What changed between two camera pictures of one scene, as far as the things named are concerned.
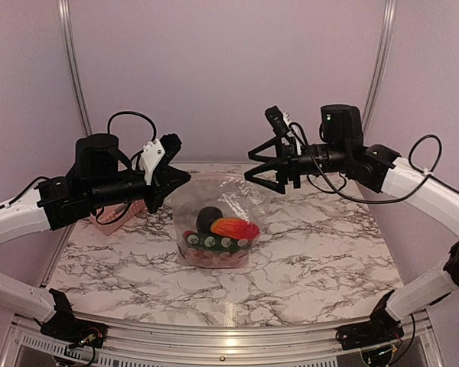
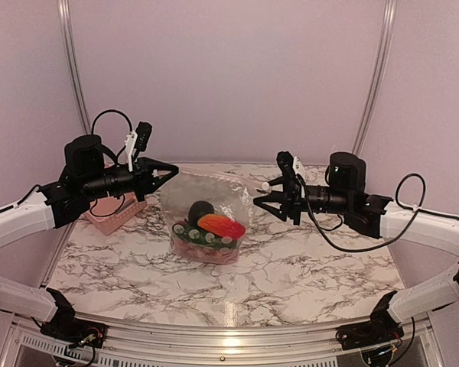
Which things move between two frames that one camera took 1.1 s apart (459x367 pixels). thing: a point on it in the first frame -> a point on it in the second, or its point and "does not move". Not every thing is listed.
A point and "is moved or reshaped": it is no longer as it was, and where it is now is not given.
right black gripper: (288, 167) -> (275, 196)
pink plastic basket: (111, 218) does not move
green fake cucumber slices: (209, 241) -> (191, 232)
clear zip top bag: (218, 219) is moved or reshaped
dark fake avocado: (205, 216) -> (196, 209)
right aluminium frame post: (380, 65) does not move
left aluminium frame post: (65, 16) does not move
